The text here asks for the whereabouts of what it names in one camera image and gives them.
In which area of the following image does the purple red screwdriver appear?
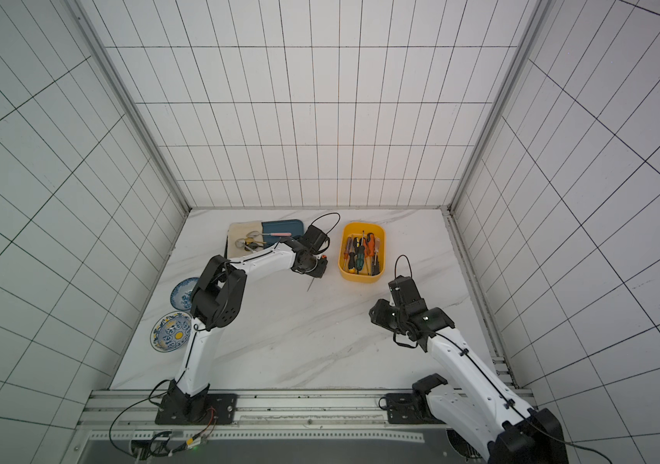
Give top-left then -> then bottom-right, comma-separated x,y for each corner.
342,236 -> 352,271

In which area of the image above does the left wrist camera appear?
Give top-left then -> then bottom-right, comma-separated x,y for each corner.
298,224 -> 330,255

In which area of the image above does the small orange screwdriver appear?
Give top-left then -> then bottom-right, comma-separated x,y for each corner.
307,255 -> 327,291

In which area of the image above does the beige cloth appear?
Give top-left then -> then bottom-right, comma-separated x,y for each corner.
226,222 -> 273,259

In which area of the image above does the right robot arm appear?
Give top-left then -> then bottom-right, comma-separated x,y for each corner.
369,300 -> 569,463

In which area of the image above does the blue patterned plate near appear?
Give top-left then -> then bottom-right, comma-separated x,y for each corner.
150,310 -> 192,353

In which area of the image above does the small black yellow screwdriver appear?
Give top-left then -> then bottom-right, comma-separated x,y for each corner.
351,237 -> 360,274

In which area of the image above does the long black yellow screwdriver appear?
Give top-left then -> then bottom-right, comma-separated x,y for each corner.
347,237 -> 353,273

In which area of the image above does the pink handled spoon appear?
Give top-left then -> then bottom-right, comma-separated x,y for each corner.
247,231 -> 293,241

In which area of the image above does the blue patterned plate far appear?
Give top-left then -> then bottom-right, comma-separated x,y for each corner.
170,276 -> 199,312

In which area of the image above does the green black screwdriver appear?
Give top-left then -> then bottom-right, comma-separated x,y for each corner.
354,237 -> 366,274

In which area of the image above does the yellow storage box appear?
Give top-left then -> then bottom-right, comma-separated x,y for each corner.
339,222 -> 387,283

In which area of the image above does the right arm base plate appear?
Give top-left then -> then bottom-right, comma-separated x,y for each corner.
378,392 -> 442,425

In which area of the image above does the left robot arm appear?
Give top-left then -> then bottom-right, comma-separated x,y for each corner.
164,226 -> 330,423

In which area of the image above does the blue patterned plate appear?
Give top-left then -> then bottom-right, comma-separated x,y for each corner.
150,310 -> 192,353
170,276 -> 199,312

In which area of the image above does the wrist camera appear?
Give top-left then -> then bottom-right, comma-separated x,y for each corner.
298,224 -> 330,255
388,276 -> 428,316

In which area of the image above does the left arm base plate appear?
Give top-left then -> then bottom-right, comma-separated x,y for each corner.
155,394 -> 238,426

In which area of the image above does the black yellow dotted screwdriver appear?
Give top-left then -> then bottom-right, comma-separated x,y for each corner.
371,236 -> 380,276

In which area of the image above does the teal placemat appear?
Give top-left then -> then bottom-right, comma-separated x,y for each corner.
262,218 -> 305,238

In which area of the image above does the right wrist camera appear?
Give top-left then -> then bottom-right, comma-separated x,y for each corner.
388,276 -> 428,316

